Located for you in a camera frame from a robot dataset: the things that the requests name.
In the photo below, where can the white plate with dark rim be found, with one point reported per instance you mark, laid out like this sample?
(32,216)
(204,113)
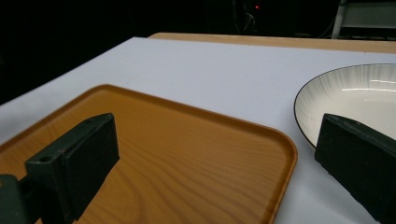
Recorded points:
(348,93)

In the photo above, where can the wood-grain orange tray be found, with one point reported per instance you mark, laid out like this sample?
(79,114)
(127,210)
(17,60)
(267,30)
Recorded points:
(186,155)

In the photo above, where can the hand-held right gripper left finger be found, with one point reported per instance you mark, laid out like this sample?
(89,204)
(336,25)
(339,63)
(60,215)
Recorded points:
(77,165)

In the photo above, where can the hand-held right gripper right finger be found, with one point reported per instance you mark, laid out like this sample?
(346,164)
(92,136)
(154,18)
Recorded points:
(358,152)

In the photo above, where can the dark device with red light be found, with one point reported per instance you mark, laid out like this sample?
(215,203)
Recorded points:
(247,15)

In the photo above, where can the metal stand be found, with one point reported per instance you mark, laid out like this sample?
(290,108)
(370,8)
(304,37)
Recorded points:
(358,18)

